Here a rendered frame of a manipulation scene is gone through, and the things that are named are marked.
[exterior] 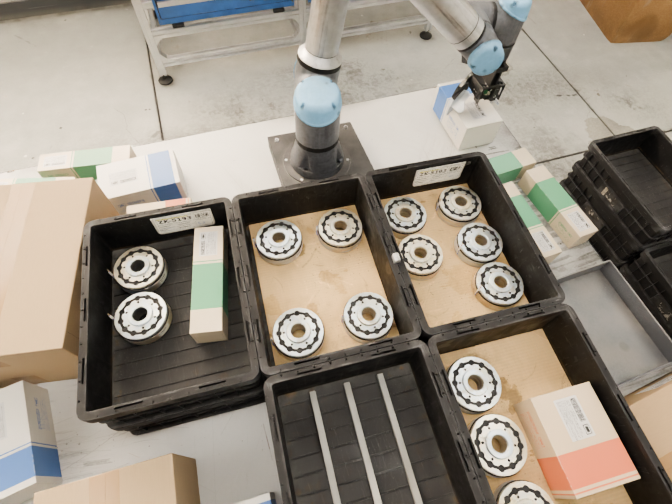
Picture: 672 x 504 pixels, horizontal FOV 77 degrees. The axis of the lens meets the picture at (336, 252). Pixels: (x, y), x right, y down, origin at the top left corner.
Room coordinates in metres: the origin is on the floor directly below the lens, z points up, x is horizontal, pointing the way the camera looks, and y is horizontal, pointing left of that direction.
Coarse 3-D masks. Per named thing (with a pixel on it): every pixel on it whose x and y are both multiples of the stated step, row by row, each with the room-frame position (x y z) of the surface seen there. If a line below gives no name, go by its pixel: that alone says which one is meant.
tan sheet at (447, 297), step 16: (432, 192) 0.67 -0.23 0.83; (432, 208) 0.62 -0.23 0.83; (432, 224) 0.57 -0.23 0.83; (400, 240) 0.52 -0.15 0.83; (448, 240) 0.53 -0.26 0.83; (416, 256) 0.48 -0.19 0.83; (448, 256) 0.48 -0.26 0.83; (448, 272) 0.44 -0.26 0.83; (464, 272) 0.45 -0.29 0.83; (416, 288) 0.40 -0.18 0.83; (432, 288) 0.40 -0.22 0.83; (448, 288) 0.40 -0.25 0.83; (464, 288) 0.41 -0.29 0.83; (432, 304) 0.36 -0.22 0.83; (448, 304) 0.37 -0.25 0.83; (464, 304) 0.37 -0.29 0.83; (480, 304) 0.37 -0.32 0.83; (432, 320) 0.33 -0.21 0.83; (448, 320) 0.33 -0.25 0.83
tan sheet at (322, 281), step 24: (312, 216) 0.57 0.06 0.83; (312, 240) 0.50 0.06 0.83; (264, 264) 0.43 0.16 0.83; (288, 264) 0.43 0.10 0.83; (312, 264) 0.44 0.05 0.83; (336, 264) 0.44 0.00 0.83; (360, 264) 0.45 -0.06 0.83; (264, 288) 0.37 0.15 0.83; (288, 288) 0.37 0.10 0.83; (312, 288) 0.38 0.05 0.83; (336, 288) 0.38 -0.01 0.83; (360, 288) 0.39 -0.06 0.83; (336, 312) 0.33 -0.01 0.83; (336, 336) 0.28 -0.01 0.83; (288, 360) 0.22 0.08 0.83
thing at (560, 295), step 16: (432, 160) 0.68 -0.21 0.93; (448, 160) 0.69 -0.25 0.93; (368, 176) 0.62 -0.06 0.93; (496, 176) 0.65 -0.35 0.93; (512, 208) 0.56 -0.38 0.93; (384, 224) 0.49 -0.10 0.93; (528, 240) 0.48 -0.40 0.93; (400, 256) 0.42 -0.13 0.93; (400, 272) 0.38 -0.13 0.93; (544, 272) 0.41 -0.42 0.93; (560, 288) 0.37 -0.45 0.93; (416, 304) 0.32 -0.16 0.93; (528, 304) 0.33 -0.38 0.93; (544, 304) 0.34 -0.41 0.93; (464, 320) 0.29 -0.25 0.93; (480, 320) 0.29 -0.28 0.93
